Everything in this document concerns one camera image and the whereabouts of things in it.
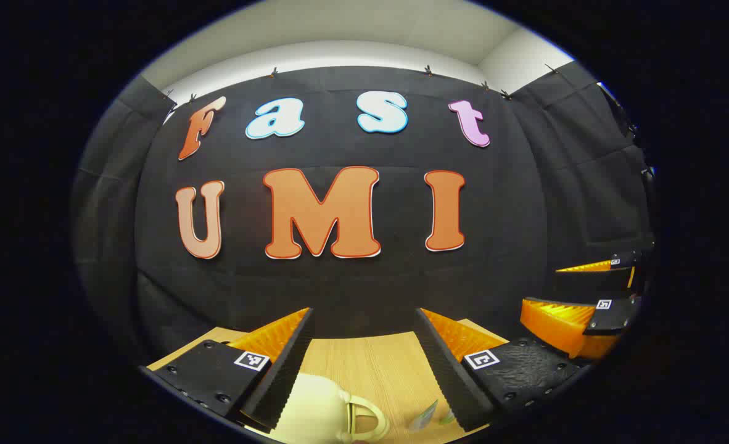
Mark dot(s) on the pale yellow suitcase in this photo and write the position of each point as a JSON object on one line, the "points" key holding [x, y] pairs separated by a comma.
{"points": [[315, 410]]}

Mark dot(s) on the white skincare tube green cap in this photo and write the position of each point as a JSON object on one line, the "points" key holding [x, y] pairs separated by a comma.
{"points": [[425, 414]]}

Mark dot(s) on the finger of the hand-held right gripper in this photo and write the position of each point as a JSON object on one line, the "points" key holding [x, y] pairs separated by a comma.
{"points": [[614, 319], [593, 283]]}

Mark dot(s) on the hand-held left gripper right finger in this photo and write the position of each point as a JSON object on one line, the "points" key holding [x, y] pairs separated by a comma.
{"points": [[448, 382]]}

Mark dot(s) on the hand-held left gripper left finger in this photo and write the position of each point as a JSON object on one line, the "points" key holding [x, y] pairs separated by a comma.
{"points": [[281, 382]]}

